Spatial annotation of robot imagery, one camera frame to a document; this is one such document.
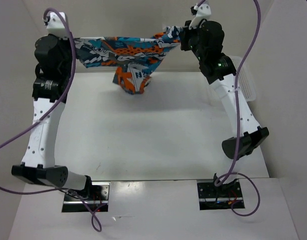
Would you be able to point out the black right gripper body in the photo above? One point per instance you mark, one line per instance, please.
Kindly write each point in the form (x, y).
(190, 41)

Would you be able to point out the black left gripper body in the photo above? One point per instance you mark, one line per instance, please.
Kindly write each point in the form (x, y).
(65, 44)

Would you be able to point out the colourful patterned shorts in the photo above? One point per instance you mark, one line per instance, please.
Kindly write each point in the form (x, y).
(134, 58)

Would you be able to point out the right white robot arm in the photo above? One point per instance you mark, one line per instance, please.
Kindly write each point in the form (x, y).
(205, 41)

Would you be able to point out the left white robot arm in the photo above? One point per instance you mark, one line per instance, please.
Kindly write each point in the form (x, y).
(54, 75)

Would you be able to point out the white plastic mesh basket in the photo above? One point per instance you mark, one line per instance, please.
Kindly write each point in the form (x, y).
(246, 83)

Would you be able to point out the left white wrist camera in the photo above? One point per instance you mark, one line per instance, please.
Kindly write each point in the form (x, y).
(55, 26)

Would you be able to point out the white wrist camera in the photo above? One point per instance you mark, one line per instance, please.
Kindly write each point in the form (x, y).
(55, 26)
(201, 11)

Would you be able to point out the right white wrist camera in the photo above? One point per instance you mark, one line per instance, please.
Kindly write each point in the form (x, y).
(201, 11)

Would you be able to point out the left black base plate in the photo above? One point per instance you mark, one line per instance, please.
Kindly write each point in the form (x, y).
(97, 201)

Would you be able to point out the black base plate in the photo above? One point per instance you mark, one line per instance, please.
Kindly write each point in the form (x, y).
(97, 201)
(219, 198)

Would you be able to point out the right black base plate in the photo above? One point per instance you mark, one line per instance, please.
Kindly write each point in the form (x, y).
(219, 198)

